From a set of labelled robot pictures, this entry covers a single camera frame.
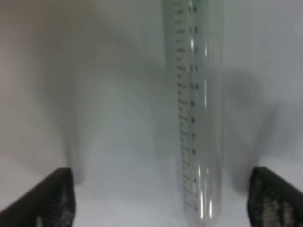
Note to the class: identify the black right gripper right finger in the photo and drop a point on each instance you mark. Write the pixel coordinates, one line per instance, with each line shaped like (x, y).
(272, 201)

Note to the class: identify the clear graduated test tube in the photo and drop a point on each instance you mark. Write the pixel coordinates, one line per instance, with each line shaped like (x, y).
(194, 36)

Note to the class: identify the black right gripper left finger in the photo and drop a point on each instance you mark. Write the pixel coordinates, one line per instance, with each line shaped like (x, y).
(51, 203)

